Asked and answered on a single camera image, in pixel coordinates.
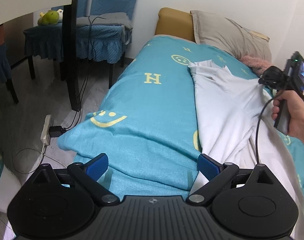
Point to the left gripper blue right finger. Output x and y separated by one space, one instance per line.
219 178

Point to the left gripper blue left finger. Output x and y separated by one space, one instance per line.
86 176

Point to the white t-shirt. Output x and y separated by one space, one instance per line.
235 126

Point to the person's right hand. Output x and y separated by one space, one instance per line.
296 109

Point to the pink fluffy blanket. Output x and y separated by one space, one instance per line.
258 65

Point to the black power adapter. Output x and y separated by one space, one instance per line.
56 131

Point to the white power strip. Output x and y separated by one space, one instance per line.
45 137

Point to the turquoise patterned bed sheet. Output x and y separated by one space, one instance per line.
147 123

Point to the grey pillow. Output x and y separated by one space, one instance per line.
225 34

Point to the mustard yellow headboard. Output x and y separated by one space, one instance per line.
175 23

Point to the blue covered chair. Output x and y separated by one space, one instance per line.
103 33

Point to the black table leg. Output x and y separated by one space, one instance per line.
70 70

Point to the grey cloth on chair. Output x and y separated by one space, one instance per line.
116 18

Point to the green plush toy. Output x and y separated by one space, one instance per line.
49 18

